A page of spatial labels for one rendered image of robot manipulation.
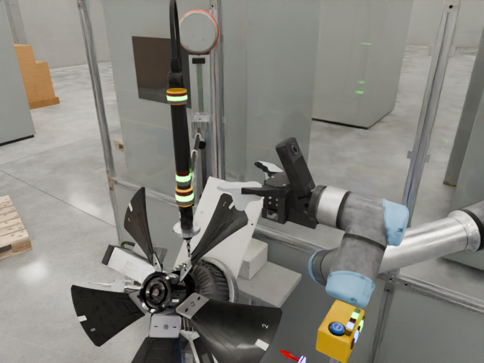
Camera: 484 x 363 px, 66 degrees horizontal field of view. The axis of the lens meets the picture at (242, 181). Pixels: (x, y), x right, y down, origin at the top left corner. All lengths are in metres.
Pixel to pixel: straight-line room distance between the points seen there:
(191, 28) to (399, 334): 1.51
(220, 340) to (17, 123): 6.09
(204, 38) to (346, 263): 1.09
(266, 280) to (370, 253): 1.09
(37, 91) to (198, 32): 7.78
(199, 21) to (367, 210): 1.05
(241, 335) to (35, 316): 2.24
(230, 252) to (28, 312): 2.09
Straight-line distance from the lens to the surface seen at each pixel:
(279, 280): 1.73
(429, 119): 1.36
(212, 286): 1.24
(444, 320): 1.72
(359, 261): 0.66
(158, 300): 1.14
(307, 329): 2.03
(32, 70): 9.06
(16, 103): 6.80
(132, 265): 1.44
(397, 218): 0.67
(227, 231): 1.06
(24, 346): 2.95
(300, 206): 0.74
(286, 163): 0.71
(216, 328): 1.08
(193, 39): 1.52
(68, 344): 2.84
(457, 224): 0.92
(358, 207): 0.68
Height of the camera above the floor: 1.98
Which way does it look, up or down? 26 degrees down
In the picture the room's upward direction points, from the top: straight up
